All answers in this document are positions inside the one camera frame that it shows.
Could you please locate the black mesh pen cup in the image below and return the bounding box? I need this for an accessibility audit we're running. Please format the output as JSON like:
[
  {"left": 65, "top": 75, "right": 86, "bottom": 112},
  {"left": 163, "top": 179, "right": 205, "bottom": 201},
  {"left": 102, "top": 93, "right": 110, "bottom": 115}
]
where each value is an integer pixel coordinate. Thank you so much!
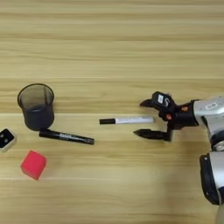
[{"left": 17, "top": 83, "right": 55, "bottom": 131}]

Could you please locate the small black white cube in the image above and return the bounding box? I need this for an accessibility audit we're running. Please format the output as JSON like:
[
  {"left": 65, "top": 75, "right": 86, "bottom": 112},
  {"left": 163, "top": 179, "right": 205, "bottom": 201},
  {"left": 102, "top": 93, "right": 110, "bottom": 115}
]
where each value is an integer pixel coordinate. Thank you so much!
[{"left": 0, "top": 127, "right": 18, "bottom": 153}]

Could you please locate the black marker pen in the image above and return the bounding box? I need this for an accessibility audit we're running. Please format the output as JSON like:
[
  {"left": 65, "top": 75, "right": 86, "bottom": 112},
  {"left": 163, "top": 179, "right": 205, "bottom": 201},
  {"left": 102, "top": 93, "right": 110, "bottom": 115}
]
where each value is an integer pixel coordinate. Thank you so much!
[{"left": 38, "top": 129, "right": 95, "bottom": 145}]

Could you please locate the red foam cube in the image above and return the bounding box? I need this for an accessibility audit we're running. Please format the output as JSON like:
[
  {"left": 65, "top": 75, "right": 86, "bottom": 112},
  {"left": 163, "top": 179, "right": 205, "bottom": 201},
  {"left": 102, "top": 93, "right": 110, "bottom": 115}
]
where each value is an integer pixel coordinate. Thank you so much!
[{"left": 19, "top": 150, "right": 47, "bottom": 181}]

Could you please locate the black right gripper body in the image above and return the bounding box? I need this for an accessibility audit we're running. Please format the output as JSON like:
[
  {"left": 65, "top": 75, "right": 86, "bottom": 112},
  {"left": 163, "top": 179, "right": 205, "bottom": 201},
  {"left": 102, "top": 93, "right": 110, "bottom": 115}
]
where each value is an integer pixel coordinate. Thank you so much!
[{"left": 158, "top": 100, "right": 200, "bottom": 143}]

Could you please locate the small black box white label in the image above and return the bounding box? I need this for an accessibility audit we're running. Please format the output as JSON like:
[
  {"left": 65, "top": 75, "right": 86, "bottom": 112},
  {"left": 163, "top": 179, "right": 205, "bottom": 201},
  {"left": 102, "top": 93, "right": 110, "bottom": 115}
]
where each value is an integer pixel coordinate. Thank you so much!
[{"left": 151, "top": 91, "right": 176, "bottom": 114}]

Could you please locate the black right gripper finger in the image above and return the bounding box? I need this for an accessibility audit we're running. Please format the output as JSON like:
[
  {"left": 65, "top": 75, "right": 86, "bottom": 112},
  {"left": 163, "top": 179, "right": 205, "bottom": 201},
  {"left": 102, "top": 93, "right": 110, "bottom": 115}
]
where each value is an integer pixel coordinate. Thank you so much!
[
  {"left": 139, "top": 98, "right": 160, "bottom": 109},
  {"left": 133, "top": 128, "right": 168, "bottom": 141}
]

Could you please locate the white marker black cap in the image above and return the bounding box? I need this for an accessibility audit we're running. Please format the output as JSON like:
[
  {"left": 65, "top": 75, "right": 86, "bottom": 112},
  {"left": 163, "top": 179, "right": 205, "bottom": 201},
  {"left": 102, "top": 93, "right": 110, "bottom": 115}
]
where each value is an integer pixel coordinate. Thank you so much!
[{"left": 99, "top": 115, "right": 155, "bottom": 125}]

